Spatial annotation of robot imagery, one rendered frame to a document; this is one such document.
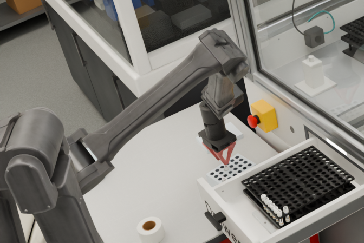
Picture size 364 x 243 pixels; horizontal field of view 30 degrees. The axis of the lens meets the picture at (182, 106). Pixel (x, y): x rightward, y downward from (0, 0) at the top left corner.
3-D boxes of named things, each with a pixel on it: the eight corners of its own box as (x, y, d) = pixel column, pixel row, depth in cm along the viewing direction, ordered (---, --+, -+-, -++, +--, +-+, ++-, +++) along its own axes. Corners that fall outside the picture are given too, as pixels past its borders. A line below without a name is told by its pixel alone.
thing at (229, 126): (208, 153, 208) (207, 149, 207) (196, 140, 215) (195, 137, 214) (244, 137, 211) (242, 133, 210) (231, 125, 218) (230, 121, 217)
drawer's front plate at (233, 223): (260, 276, 154) (253, 242, 149) (204, 210, 178) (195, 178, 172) (267, 273, 155) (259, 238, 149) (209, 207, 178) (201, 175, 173)
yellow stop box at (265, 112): (264, 135, 196) (260, 115, 192) (251, 124, 202) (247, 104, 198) (279, 127, 197) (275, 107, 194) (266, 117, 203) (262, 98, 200)
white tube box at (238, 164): (226, 196, 189) (223, 186, 187) (208, 184, 196) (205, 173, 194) (258, 173, 194) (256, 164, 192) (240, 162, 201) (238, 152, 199)
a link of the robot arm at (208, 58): (215, 11, 130) (248, 50, 128) (221, 29, 143) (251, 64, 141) (38, 158, 130) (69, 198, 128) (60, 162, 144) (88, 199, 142)
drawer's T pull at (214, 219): (219, 232, 158) (218, 228, 157) (204, 215, 164) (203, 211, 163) (232, 225, 159) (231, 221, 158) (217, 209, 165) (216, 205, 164)
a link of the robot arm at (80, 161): (33, 178, 132) (49, 199, 131) (62, 146, 128) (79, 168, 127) (61, 168, 140) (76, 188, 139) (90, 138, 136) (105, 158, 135)
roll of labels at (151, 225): (137, 245, 181) (133, 235, 179) (144, 227, 186) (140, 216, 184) (161, 245, 179) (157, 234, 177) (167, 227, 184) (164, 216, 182)
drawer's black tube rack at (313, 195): (281, 237, 161) (278, 218, 157) (245, 199, 175) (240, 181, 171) (356, 197, 166) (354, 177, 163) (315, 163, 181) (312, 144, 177)
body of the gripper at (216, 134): (216, 127, 193) (211, 106, 189) (238, 140, 185) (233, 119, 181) (198, 138, 191) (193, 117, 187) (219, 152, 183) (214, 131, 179)
